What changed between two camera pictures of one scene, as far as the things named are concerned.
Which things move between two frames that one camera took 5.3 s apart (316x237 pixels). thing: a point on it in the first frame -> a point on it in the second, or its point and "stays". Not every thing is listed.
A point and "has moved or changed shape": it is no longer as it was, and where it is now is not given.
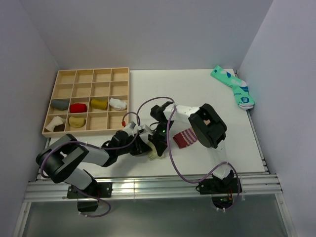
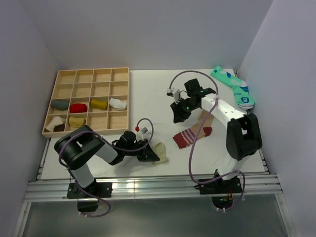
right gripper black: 160,143 -> 178,116
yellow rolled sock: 77,122 stays
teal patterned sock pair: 240,89 stays
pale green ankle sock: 154,154 has moved or changed shape
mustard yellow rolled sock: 99,104 stays
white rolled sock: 118,104 stays
